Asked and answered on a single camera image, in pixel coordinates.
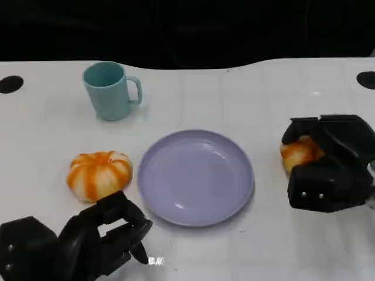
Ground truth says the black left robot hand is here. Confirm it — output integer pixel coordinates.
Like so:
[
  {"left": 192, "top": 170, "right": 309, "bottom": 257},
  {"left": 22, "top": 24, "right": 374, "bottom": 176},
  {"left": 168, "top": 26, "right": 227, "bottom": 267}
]
[{"left": 57, "top": 190, "right": 154, "bottom": 281}]

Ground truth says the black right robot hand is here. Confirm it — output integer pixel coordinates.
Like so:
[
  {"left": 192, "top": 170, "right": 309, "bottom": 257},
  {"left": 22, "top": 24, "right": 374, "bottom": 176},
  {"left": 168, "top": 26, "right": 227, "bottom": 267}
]
[{"left": 281, "top": 114, "right": 375, "bottom": 168}]

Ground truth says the orange white toy bread roll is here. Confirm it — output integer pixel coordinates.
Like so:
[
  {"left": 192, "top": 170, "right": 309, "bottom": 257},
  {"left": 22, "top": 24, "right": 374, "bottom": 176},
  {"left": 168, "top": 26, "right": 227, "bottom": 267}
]
[
  {"left": 279, "top": 135, "right": 326, "bottom": 174},
  {"left": 66, "top": 150, "right": 134, "bottom": 204}
]

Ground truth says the lilac plate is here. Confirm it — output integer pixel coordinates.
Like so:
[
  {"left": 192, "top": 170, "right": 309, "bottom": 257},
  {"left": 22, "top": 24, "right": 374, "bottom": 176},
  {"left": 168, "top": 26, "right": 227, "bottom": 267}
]
[{"left": 137, "top": 129, "right": 255, "bottom": 227}]

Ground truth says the pale green mug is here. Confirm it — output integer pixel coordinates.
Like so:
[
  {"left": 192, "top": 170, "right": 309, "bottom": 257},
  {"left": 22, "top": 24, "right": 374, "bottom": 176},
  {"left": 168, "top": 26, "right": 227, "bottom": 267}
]
[{"left": 82, "top": 61, "right": 144, "bottom": 122}]

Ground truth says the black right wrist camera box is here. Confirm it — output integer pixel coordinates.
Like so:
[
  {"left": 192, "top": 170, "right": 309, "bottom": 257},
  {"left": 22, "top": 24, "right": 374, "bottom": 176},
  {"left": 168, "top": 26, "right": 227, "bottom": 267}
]
[{"left": 287, "top": 157, "right": 374, "bottom": 214}]

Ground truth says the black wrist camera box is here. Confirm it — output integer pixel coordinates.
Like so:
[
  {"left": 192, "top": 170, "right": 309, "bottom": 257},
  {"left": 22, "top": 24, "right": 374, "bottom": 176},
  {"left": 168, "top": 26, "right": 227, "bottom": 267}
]
[
  {"left": 0, "top": 216, "right": 60, "bottom": 281},
  {"left": 287, "top": 157, "right": 374, "bottom": 214}
]

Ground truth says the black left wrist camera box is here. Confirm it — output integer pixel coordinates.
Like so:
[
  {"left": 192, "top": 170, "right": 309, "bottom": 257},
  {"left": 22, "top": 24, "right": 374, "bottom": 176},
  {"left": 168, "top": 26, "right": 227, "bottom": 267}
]
[{"left": 0, "top": 216, "right": 60, "bottom": 281}]

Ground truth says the black table cable grommet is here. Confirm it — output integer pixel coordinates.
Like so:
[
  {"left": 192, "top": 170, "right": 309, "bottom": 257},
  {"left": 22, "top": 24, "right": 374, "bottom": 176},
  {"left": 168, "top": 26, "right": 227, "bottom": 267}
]
[
  {"left": 0, "top": 76, "right": 25, "bottom": 94},
  {"left": 356, "top": 71, "right": 375, "bottom": 90}
]

